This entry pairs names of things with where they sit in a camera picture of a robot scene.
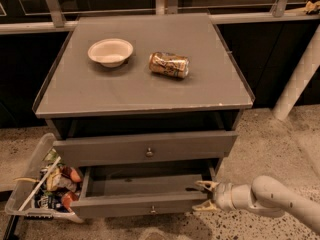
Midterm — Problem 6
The clear plastic bin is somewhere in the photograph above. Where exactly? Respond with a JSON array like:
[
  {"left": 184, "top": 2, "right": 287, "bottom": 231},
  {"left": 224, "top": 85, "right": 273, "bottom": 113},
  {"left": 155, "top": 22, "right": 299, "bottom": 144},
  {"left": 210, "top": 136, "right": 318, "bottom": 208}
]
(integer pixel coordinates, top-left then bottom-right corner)
[{"left": 5, "top": 133, "right": 83, "bottom": 223}]

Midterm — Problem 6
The white diagonal pipe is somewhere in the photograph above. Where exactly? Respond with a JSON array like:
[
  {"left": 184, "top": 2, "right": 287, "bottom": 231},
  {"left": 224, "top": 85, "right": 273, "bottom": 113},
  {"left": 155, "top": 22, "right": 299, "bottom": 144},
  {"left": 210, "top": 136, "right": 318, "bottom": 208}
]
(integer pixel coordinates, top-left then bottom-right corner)
[{"left": 272, "top": 26, "right": 320, "bottom": 121}]

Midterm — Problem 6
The grey top drawer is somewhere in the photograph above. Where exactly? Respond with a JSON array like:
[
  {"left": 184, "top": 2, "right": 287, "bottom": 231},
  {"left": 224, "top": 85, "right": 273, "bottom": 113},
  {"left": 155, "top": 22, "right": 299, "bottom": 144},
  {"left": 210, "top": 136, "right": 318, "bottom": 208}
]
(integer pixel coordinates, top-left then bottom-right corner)
[{"left": 53, "top": 130, "right": 237, "bottom": 167}]

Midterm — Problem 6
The yellow object on railing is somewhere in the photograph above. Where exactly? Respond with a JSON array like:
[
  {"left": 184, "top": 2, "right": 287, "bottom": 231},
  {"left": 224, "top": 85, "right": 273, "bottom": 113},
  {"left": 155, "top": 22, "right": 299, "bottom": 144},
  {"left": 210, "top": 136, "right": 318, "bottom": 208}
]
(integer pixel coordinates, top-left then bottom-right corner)
[{"left": 289, "top": 1, "right": 320, "bottom": 15}]

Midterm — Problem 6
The beige crumpled wrapper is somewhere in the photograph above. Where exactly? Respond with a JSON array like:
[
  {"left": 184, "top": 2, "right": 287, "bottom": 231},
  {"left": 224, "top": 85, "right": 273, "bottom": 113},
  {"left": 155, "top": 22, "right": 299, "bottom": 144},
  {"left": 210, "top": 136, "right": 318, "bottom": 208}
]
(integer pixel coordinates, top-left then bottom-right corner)
[{"left": 46, "top": 168, "right": 77, "bottom": 192}]

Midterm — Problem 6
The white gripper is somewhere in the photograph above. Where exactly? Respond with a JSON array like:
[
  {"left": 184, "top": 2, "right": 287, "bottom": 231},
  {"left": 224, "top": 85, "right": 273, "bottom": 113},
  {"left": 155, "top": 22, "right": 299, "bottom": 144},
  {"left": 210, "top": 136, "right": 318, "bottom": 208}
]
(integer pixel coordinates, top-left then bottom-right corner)
[{"left": 192, "top": 181, "right": 245, "bottom": 212}]

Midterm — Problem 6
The grey drawer cabinet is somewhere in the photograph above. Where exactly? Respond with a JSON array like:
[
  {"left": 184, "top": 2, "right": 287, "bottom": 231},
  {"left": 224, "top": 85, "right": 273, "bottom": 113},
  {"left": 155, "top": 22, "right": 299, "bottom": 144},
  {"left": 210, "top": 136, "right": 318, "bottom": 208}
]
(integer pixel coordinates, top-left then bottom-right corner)
[{"left": 32, "top": 12, "right": 257, "bottom": 218}]

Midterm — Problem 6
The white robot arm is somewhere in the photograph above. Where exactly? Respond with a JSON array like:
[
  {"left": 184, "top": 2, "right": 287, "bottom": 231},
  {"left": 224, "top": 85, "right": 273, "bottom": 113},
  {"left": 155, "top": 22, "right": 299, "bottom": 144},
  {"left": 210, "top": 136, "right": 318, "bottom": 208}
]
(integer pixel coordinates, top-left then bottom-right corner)
[{"left": 192, "top": 175, "right": 320, "bottom": 234}]

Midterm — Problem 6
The metal railing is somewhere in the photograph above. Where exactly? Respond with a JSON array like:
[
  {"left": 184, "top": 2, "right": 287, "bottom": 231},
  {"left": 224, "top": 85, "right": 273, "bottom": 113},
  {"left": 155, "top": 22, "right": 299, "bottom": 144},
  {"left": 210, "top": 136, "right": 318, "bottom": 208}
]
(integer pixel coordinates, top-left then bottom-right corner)
[{"left": 0, "top": 3, "right": 320, "bottom": 35}]

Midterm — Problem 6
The white paper bowl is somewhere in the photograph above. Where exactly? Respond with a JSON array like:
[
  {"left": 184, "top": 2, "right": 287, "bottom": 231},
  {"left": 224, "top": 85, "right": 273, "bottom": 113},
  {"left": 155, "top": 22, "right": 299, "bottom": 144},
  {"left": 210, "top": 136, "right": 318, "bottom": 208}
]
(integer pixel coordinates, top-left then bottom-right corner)
[{"left": 87, "top": 38, "right": 133, "bottom": 68}]

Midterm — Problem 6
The blue snack package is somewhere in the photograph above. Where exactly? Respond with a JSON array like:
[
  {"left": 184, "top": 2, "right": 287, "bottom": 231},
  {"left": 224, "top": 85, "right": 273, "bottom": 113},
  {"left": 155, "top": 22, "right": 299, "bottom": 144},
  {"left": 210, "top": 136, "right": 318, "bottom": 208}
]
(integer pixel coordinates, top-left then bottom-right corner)
[{"left": 34, "top": 192, "right": 63, "bottom": 210}]

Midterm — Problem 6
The white stick in bin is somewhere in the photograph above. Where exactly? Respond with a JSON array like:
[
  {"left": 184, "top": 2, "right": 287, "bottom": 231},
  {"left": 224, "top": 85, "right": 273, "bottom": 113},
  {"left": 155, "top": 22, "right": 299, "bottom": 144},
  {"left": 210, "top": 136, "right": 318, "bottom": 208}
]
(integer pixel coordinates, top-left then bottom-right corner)
[{"left": 18, "top": 156, "right": 61, "bottom": 211}]

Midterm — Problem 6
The grey drawer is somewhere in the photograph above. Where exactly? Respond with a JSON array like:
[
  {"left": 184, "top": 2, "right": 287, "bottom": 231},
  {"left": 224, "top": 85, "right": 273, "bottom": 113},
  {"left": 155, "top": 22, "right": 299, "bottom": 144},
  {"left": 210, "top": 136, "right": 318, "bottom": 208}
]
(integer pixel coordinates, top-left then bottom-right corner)
[
  {"left": 53, "top": 130, "right": 237, "bottom": 167},
  {"left": 71, "top": 160, "right": 215, "bottom": 218}
]

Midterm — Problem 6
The red snack bag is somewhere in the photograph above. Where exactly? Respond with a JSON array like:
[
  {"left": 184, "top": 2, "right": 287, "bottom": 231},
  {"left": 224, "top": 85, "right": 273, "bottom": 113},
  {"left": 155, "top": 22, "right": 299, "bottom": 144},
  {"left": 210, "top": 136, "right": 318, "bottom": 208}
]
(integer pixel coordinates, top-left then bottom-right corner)
[{"left": 61, "top": 191, "right": 79, "bottom": 212}]

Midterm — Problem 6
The crushed golden soda can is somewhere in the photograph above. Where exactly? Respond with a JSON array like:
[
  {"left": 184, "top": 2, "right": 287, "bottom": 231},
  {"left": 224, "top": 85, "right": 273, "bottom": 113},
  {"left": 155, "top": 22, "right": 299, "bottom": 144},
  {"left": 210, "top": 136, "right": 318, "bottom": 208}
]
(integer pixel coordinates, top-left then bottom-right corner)
[{"left": 149, "top": 52, "right": 189, "bottom": 79}]

